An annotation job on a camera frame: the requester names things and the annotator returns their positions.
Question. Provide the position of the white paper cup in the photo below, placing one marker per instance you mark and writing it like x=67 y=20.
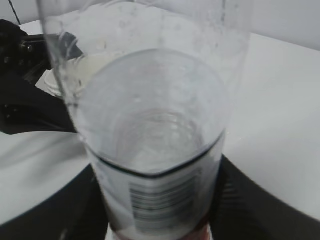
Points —
x=77 y=73

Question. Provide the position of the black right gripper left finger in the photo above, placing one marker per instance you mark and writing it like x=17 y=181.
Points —
x=76 y=212

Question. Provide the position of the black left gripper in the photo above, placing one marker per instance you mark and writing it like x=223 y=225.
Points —
x=23 y=106

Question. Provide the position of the clear Nongfu Spring water bottle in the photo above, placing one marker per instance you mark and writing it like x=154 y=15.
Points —
x=153 y=121

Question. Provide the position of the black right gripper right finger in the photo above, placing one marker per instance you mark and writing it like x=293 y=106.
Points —
x=242 y=210

